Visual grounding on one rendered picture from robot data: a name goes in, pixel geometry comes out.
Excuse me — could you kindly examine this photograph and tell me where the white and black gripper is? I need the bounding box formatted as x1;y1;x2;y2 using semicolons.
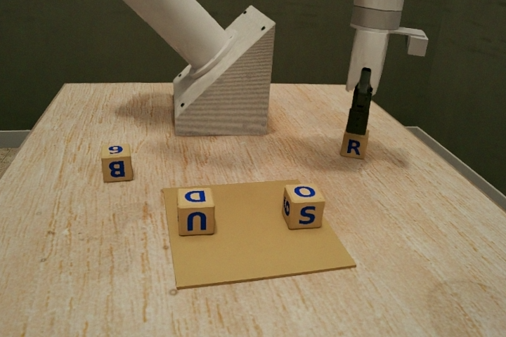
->
346;23;395;136

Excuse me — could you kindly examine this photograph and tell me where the tan cardboard mat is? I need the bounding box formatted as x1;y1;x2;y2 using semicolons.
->
163;179;356;290

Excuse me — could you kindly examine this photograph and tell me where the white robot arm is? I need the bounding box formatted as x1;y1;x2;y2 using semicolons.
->
122;0;428;79

